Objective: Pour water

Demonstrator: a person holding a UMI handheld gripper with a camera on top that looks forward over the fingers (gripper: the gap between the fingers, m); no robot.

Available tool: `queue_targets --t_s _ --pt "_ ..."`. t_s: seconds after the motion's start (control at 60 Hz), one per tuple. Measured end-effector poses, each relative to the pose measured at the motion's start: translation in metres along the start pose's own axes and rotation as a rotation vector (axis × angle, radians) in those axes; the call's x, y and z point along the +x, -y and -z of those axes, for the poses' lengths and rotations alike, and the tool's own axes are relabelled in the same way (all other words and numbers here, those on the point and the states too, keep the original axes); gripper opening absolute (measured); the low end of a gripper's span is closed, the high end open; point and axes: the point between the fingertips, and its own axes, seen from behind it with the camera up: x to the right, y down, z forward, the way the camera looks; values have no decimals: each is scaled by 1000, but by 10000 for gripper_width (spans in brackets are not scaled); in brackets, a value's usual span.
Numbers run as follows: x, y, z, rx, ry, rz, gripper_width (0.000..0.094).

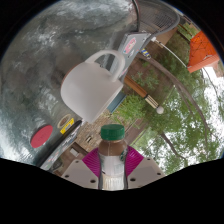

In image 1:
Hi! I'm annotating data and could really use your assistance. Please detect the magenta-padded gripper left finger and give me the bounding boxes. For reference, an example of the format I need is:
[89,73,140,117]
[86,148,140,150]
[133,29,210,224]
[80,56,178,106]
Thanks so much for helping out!
[61,146,103,191]

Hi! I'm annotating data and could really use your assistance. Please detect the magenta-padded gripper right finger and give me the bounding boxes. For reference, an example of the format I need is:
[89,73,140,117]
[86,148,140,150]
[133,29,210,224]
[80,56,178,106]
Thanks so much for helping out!
[123,145,167,190]

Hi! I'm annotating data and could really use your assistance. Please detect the white ceramic mug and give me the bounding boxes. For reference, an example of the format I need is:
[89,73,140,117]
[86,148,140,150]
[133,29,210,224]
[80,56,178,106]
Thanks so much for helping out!
[60,49,126,124]

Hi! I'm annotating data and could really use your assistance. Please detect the blue yellow striped cone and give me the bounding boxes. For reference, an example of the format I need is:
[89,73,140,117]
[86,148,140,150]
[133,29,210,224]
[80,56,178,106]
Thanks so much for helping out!
[139,48,152,60]

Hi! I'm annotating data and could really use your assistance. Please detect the grey wicker chair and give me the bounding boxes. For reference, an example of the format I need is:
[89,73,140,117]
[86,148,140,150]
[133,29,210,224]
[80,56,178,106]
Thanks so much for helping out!
[133,0,181,37]

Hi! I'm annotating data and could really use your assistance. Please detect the orange canopy with white pole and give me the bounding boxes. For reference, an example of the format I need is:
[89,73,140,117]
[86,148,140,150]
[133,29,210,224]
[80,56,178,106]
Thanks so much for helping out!
[151,30,222,74]

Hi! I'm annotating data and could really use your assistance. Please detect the flat round red coaster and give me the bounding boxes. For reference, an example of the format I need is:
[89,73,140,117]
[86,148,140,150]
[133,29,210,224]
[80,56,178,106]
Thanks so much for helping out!
[30,124,54,149]

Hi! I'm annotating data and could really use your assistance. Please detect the green-capped brown drink bottle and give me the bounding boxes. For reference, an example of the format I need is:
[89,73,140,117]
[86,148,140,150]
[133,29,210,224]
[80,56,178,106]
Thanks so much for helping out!
[97,123,129,191]

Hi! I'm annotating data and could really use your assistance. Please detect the grey laptop with stickers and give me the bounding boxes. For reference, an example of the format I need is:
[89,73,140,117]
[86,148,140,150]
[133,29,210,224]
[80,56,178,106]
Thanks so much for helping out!
[111,32,152,81]

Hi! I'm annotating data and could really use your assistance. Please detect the globe lamp post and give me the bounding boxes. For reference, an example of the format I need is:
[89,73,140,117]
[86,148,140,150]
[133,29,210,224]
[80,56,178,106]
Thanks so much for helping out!
[124,75,165,115]

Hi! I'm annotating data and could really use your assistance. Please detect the yellow card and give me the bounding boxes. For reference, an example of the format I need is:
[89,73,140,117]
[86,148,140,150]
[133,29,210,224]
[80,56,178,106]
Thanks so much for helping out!
[59,118,75,135]

